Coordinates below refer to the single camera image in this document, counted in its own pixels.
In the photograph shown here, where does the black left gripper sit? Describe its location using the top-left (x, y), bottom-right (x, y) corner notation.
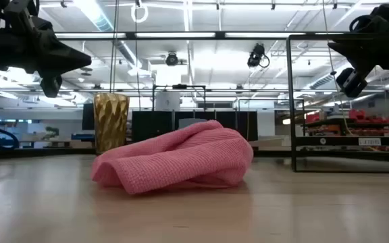
top-left (0, 0), bottom-right (93, 74)

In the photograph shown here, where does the gold faceted cup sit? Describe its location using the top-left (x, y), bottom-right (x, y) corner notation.
top-left (93, 92), bottom-right (130, 155)

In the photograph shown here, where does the grey-blue cup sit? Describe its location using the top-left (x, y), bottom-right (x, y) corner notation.
top-left (178, 117), bottom-right (209, 130)

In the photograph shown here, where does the shelf with red bins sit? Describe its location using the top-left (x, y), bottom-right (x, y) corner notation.
top-left (303, 108), bottom-right (389, 137)

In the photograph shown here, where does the white shelf label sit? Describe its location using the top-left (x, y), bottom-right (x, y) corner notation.
top-left (357, 137), bottom-right (382, 147)

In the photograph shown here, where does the black computer monitor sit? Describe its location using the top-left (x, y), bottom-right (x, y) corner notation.
top-left (81, 102), bottom-right (96, 131)

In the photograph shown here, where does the small green plant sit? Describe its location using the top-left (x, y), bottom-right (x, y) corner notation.
top-left (43, 126), bottom-right (61, 140)

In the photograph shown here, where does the round black ceiling fixture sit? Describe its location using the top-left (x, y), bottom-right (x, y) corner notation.
top-left (164, 51), bottom-right (180, 67)

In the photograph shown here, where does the black partition cabinet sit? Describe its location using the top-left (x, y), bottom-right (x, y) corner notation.
top-left (131, 110), bottom-right (259, 143)

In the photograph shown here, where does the pink knitted cloth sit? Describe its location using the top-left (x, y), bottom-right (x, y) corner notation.
top-left (90, 119), bottom-right (255, 196)

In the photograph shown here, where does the black right camera cable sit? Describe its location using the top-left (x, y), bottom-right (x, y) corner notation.
top-left (348, 14), bottom-right (376, 34)

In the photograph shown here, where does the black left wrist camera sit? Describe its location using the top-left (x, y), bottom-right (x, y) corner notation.
top-left (40, 70), bottom-right (63, 99)

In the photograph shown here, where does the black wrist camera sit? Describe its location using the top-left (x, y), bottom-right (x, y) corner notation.
top-left (40, 70), bottom-right (63, 99)
top-left (335, 66), bottom-right (368, 99)

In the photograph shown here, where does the yellow hanging cable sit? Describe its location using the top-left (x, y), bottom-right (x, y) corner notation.
top-left (321, 0), bottom-right (355, 136)

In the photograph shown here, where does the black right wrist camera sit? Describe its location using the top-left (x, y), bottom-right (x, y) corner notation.
top-left (335, 66), bottom-right (368, 99)

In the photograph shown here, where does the white hanging ring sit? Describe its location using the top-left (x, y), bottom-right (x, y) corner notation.
top-left (130, 2), bottom-right (149, 24)

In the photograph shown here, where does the black metal shelf frame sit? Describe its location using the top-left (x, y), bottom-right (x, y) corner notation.
top-left (286, 32), bottom-right (389, 174)

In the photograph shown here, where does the black overhead camera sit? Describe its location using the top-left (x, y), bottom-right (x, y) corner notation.
top-left (247, 43), bottom-right (271, 69)

